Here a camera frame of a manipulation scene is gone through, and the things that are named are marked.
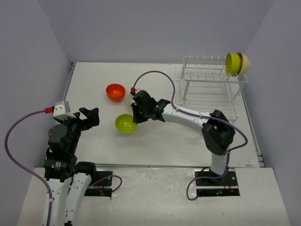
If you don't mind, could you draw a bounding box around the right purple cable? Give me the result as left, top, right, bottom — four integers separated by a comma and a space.
130, 70, 248, 201

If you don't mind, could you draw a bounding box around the beige bowl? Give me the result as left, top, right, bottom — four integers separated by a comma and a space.
237, 52, 251, 76

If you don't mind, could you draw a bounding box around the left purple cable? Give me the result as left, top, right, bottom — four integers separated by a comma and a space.
4, 107, 57, 226

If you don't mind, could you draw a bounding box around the white wire dish rack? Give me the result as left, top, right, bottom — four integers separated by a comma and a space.
174, 56, 248, 123

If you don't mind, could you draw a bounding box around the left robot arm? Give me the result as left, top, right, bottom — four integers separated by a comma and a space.
42, 104, 100, 226

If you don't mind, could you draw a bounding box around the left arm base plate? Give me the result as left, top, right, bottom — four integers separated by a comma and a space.
84, 171, 112, 197

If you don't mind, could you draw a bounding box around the floral patterned white bowl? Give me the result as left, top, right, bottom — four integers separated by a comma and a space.
127, 94, 135, 107

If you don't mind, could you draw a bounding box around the green bowl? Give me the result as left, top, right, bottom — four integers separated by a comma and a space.
225, 52, 241, 75
115, 114, 137, 134

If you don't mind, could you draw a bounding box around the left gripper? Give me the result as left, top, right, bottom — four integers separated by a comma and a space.
57, 106, 99, 153

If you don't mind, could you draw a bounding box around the orange bowl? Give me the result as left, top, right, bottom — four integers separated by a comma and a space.
106, 93, 125, 102
106, 83, 126, 99

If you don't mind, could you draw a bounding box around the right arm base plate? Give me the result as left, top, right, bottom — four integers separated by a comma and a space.
196, 170, 240, 197

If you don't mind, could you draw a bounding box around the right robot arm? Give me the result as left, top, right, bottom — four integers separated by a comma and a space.
131, 90, 235, 185

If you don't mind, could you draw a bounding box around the purple cable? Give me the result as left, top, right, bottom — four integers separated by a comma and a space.
130, 70, 248, 201
4, 107, 57, 226

